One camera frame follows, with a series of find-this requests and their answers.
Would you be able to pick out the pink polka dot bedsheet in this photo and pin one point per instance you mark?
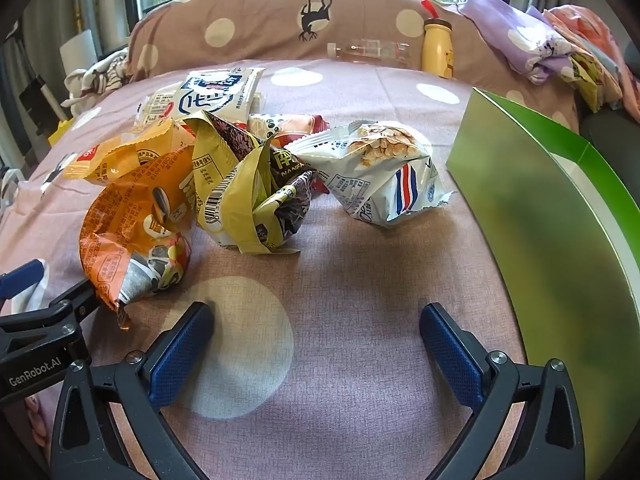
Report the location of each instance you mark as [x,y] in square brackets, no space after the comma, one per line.
[350,285]

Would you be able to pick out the grey cushion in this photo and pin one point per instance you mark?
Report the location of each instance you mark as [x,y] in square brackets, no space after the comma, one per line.
[615,132]

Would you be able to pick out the yellow orange snack packet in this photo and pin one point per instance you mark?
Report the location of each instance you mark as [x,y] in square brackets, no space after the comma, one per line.
[130,152]

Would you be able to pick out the purple floral cloth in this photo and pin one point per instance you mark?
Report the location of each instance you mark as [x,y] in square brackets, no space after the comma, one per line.
[520,35]

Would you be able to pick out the white peanut packet striped label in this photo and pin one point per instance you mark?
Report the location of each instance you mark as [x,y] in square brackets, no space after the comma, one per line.
[360,180]

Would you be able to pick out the green cardboard box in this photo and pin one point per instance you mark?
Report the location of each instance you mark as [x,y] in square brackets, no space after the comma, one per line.
[540,240]

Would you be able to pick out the small beige red snack packet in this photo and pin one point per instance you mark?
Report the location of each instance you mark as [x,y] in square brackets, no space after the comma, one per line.
[285,127]

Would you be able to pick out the pink patterned cloth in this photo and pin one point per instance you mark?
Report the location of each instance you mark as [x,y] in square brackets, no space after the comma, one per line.
[595,30]

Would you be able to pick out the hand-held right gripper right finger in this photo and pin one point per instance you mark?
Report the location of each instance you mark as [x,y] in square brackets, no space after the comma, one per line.
[450,355]

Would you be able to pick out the crumpled white clothing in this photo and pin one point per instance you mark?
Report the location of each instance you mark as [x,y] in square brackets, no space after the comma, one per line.
[100,77]

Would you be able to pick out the white blue-print snack packet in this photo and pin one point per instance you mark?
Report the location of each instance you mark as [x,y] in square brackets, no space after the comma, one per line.
[215,95]

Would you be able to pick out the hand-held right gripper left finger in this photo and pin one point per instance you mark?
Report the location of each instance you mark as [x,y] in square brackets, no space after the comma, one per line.
[177,355]

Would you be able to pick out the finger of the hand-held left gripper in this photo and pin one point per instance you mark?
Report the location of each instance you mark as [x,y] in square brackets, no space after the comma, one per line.
[50,312]
[22,277]

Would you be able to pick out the clear plastic bottle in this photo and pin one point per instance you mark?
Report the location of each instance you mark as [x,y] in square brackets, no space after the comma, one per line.
[370,51]

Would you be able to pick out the brown polka dot pillow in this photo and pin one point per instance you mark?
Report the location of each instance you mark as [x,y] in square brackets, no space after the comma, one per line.
[360,15]

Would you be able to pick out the yellow dark snack packet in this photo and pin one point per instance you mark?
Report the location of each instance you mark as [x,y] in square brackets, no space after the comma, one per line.
[235,195]

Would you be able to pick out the orange sunflower seed packet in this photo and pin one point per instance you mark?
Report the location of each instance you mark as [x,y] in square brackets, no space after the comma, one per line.
[125,220]

